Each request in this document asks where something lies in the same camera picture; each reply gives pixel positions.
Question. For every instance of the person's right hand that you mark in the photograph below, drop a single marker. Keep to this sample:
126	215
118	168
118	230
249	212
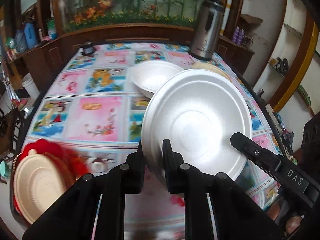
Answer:
284	217

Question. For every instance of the white foam bowl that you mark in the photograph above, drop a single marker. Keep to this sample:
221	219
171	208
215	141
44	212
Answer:
150	76

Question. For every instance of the white foam plate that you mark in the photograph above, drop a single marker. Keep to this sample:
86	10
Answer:
198	111

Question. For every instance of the purple bottles on shelf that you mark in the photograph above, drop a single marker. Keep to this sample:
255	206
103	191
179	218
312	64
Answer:
238	36

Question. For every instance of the grey thermos flask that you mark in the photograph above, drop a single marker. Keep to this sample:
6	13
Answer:
20	41

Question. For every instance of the white plastic bucket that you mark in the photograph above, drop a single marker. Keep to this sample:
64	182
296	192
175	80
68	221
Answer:
30	86

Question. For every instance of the beige plastic bowl rear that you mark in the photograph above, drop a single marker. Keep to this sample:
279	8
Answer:
212	68

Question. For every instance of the wooden cabinet with flower display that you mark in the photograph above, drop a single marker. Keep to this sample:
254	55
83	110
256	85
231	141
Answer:
62	26

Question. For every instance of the beige ribbed plastic bowl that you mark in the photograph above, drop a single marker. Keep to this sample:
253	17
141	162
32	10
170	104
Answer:
40	179

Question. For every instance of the blue thermos flask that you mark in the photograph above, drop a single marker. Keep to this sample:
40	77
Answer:
30	35

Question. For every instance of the colourful patterned tablecloth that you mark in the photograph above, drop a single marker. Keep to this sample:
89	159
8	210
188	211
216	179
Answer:
94	109

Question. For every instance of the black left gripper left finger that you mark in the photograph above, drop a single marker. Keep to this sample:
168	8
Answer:
134	175

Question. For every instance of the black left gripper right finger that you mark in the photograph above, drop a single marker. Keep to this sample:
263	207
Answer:
175	177

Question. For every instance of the stainless steel thermos jug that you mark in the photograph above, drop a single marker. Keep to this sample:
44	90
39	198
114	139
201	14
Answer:
207	29

